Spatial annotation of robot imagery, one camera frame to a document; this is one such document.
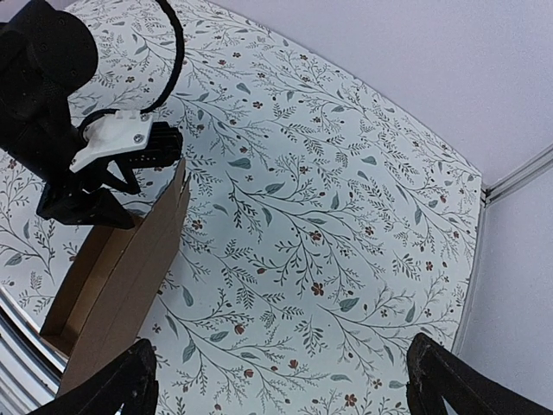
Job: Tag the right aluminium frame post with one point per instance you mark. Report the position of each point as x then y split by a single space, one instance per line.
520 177

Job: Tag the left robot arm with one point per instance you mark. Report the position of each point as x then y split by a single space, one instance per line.
47 55

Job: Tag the brown cardboard box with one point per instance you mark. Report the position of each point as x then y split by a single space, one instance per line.
107 293

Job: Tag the floral patterned table mat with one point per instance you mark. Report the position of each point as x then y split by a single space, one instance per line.
326 228

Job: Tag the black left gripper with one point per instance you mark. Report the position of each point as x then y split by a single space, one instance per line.
86 198

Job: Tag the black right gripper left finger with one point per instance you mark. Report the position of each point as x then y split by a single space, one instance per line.
127 385

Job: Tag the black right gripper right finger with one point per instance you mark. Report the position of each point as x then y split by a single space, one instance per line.
438 380

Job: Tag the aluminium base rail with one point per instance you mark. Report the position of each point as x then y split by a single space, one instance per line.
30 369

